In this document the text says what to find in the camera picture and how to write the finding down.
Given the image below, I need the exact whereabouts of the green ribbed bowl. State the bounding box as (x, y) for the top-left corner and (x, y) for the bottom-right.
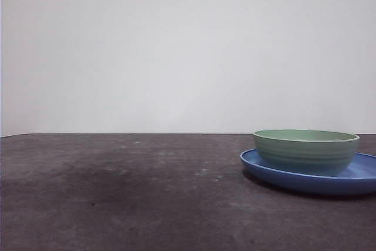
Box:
(252, 129), (361, 176)

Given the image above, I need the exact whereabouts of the blue round plate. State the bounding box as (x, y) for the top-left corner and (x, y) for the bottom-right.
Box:
(240, 148), (376, 196)

